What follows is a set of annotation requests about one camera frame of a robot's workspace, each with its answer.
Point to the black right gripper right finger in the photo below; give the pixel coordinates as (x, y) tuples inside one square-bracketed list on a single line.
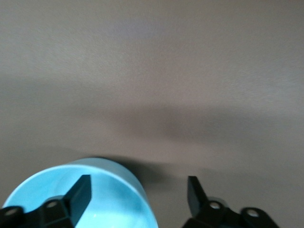
[(197, 202)]

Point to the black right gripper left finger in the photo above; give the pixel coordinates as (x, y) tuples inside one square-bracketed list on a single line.
[(78, 197)]

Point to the blue bowl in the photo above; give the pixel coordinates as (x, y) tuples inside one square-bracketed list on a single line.
[(114, 190)]

